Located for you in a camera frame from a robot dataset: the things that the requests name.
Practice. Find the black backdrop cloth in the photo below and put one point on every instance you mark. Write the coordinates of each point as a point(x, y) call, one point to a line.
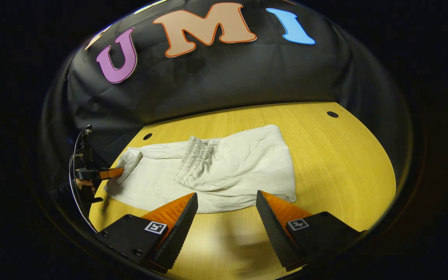
point(228, 74)

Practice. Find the white jeans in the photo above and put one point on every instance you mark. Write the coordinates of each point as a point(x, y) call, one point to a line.
point(239, 163)

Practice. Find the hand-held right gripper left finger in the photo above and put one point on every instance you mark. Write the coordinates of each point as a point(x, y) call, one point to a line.
point(179, 229)

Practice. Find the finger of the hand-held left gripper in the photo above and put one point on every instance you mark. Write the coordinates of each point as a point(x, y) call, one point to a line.
point(111, 173)

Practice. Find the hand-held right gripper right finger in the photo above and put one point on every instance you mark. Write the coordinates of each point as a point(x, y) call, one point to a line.
point(276, 233)

